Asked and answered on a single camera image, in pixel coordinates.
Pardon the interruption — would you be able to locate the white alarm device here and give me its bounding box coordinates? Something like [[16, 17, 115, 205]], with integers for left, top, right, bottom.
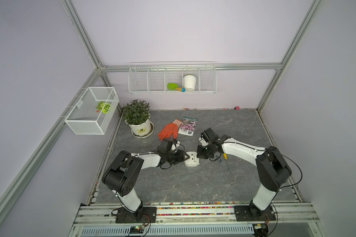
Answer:
[[184, 151, 200, 167]]

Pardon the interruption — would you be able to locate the yellow handled screwdriver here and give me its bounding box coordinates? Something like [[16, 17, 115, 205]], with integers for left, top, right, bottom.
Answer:
[[223, 153, 233, 174]]

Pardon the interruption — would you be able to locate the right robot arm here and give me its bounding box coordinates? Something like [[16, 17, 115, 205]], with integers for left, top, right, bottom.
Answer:
[[197, 128, 292, 212]]

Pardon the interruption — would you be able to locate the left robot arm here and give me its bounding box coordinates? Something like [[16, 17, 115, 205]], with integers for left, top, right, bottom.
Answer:
[[102, 139, 189, 214]]

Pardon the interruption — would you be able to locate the orange rubber glove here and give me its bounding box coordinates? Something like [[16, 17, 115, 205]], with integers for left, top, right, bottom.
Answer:
[[158, 119, 182, 141]]

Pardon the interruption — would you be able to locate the flower seed packet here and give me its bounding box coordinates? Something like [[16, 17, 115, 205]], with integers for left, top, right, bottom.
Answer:
[[178, 117, 198, 136]]

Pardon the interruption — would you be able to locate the potted green plant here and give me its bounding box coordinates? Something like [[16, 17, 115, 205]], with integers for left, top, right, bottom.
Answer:
[[122, 99, 152, 138]]

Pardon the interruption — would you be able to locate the small white pot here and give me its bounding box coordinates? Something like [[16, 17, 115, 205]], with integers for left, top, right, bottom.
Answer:
[[183, 75, 197, 91]]

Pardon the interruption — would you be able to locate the green toy trowel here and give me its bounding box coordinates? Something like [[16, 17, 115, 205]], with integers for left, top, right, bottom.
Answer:
[[167, 83, 186, 92]]

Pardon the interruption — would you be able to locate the green item in basket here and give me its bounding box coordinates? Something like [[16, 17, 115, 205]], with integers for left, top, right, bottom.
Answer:
[[97, 101, 111, 114]]

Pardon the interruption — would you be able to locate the white vent grille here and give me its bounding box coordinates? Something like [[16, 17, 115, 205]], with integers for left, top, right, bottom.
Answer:
[[80, 224, 254, 237]]

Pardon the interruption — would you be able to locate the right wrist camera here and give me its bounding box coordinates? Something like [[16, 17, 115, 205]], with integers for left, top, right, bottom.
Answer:
[[198, 137, 209, 147]]

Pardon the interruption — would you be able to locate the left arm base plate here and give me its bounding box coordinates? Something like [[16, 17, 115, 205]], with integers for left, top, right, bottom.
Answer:
[[115, 207, 157, 224]]

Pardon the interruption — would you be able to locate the long white wire shelf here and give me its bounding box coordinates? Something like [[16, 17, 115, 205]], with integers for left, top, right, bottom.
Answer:
[[128, 63, 218, 94]]

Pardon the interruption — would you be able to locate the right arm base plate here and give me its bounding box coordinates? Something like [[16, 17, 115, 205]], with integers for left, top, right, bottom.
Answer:
[[234, 205, 277, 222]]

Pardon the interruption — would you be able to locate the white wire basket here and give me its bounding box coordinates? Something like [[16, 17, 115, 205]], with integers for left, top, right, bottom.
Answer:
[[64, 87, 119, 135]]

